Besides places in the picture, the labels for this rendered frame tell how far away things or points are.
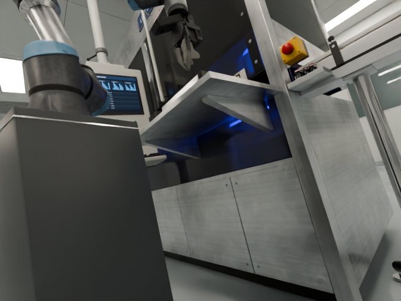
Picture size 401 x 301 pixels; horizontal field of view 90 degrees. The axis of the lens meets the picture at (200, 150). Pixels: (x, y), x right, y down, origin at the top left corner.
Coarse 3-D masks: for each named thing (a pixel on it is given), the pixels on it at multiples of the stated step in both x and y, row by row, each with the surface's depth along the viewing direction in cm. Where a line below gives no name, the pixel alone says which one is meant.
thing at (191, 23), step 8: (176, 8) 65; (184, 8) 66; (184, 16) 68; (192, 16) 70; (176, 24) 64; (184, 24) 63; (192, 24) 66; (176, 32) 65; (192, 32) 67; (200, 32) 68; (176, 40) 65; (192, 40) 66; (200, 40) 67
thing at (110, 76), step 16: (96, 64) 142; (112, 64) 148; (112, 80) 143; (128, 80) 150; (112, 96) 140; (128, 96) 147; (144, 96) 154; (112, 112) 137; (128, 112) 144; (144, 112) 151
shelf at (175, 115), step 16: (208, 80) 55; (224, 80) 57; (240, 80) 62; (192, 96) 63; (224, 96) 69; (240, 96) 73; (256, 96) 77; (272, 96) 82; (176, 112) 73; (192, 112) 78; (208, 112) 82; (224, 112) 88; (144, 128) 87; (160, 128) 88; (176, 128) 94; (192, 128) 101; (208, 128) 110
